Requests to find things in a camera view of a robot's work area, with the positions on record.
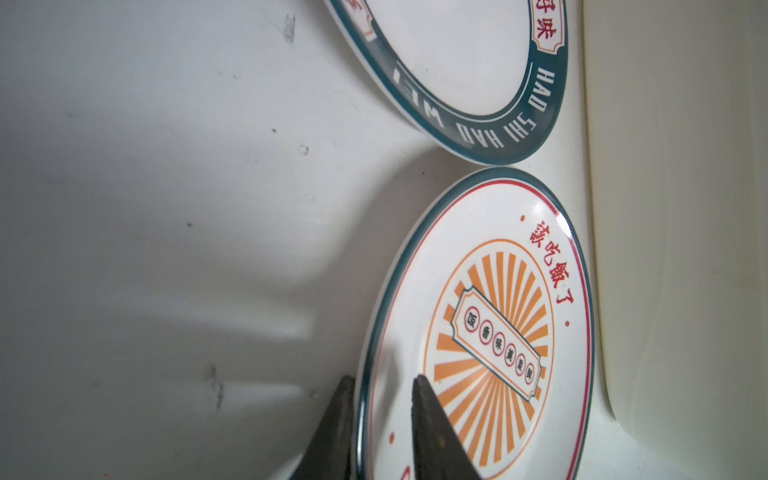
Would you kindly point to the green rim plate far left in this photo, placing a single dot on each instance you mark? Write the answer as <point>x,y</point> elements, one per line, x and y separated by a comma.
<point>485,79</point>

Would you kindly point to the white plastic bin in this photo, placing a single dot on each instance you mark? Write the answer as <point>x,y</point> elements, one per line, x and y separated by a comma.
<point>676,95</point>

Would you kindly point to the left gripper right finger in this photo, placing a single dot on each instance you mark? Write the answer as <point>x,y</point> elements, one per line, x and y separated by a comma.
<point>437,450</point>

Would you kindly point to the orange sunburst plate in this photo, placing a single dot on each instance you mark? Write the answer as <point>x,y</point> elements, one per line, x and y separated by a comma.
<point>489,299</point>

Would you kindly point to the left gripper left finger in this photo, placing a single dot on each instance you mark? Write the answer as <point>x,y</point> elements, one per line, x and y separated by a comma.
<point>328,453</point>

